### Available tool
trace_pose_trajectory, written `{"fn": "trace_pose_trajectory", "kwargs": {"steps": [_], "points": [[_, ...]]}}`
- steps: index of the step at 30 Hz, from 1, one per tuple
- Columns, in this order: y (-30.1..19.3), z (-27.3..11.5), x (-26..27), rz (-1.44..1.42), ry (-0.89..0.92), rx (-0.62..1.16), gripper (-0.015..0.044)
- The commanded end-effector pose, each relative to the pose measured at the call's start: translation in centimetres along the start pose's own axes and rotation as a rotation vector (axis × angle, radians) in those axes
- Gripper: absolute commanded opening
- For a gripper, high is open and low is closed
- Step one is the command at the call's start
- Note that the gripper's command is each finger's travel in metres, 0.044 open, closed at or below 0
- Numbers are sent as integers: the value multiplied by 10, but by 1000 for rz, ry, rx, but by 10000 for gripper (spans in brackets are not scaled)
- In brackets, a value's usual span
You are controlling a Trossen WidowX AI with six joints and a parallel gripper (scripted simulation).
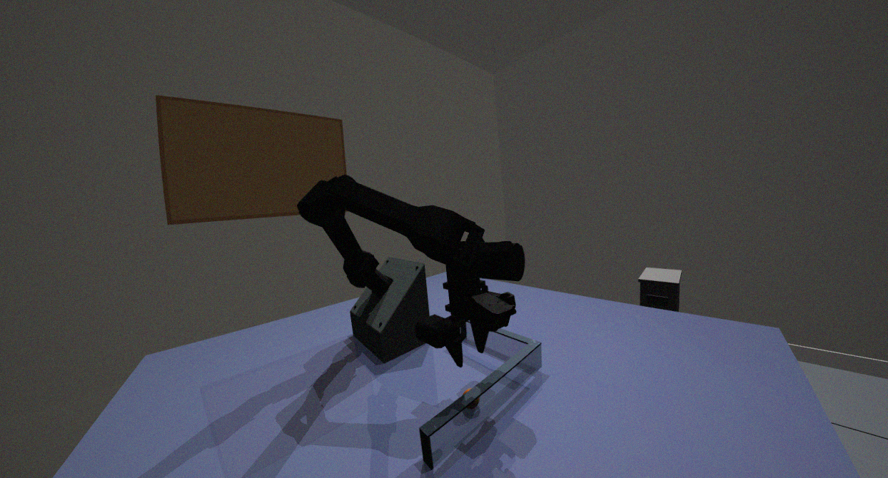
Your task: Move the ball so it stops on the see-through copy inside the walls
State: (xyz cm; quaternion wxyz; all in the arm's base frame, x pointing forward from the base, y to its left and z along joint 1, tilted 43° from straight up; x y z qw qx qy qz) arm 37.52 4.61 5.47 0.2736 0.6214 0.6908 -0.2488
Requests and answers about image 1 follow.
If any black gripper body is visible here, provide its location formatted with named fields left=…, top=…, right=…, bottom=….
left=415, top=277, right=486, bottom=349

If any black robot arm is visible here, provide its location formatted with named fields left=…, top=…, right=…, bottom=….
left=297, top=175, right=525, bottom=332

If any grey l-shaped low wall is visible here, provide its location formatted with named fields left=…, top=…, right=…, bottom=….
left=419, top=329, right=542, bottom=470

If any clear l-shaped low wall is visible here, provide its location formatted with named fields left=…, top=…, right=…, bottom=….
left=430, top=322, right=542, bottom=468

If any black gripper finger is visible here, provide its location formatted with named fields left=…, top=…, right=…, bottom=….
left=445, top=334, right=466, bottom=367
left=470, top=319, right=489, bottom=354

